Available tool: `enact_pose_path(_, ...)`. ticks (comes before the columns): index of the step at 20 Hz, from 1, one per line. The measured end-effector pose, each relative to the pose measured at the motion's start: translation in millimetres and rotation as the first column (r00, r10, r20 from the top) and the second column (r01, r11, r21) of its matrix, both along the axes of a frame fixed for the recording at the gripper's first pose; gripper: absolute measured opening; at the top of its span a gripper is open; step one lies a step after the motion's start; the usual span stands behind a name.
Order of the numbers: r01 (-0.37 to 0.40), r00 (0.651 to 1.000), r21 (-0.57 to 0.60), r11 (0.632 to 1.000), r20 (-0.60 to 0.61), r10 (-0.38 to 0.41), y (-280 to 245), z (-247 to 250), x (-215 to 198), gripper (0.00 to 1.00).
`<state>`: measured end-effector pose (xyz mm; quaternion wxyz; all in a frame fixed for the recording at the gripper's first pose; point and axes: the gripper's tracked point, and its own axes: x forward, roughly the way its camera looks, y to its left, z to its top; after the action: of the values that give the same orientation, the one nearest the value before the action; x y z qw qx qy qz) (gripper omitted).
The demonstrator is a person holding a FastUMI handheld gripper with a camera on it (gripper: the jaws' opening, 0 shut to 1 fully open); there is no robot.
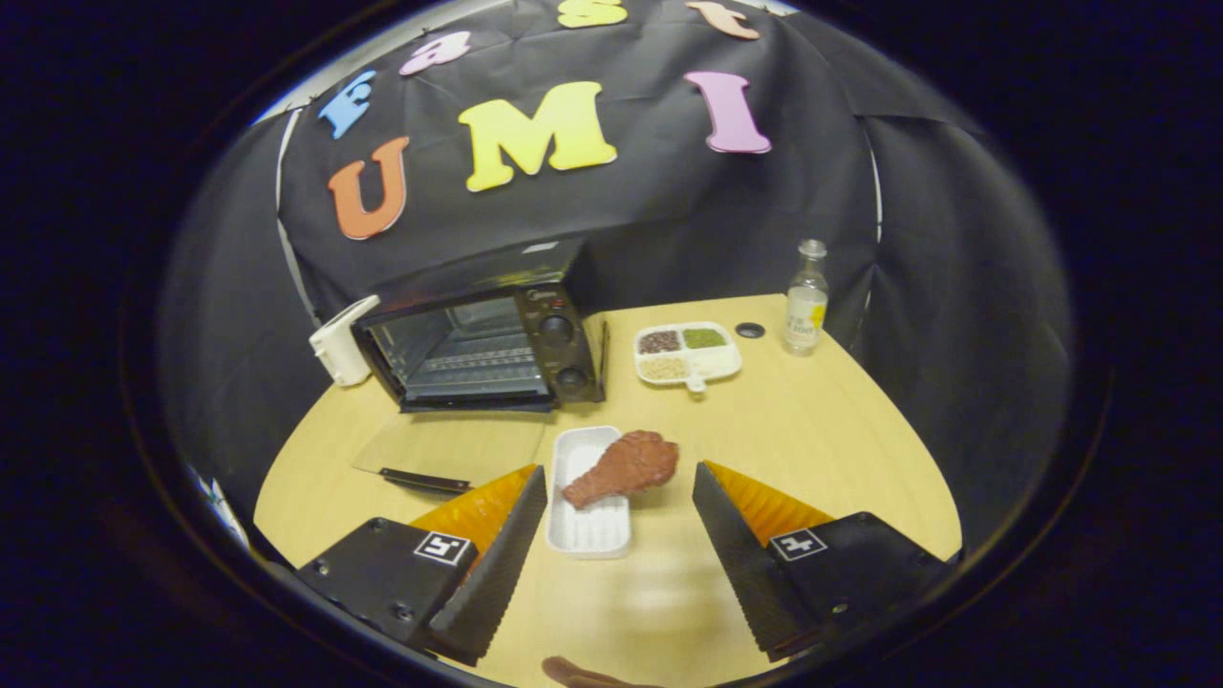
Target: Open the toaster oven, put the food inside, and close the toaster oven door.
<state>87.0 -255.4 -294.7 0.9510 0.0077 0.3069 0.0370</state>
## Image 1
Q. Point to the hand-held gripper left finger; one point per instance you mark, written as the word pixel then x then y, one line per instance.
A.
pixel 492 573

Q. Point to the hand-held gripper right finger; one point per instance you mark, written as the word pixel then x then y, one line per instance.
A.
pixel 745 564

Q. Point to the white divided dish of beans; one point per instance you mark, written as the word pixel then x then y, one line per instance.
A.
pixel 717 361

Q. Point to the white bread toaster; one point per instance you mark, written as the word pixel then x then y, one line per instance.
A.
pixel 339 349

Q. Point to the clear glass bottle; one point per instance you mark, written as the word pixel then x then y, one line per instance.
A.
pixel 805 311

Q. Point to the black bottle cap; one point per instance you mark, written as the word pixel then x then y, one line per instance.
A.
pixel 750 331

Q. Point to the white rectangular tray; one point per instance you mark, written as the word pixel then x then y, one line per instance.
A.
pixel 592 530

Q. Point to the brown chicken drumstick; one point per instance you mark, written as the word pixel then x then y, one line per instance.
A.
pixel 631 463

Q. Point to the black backdrop cloth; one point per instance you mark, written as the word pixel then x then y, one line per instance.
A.
pixel 650 210

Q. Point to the black toaster oven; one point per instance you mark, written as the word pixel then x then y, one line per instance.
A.
pixel 559 330

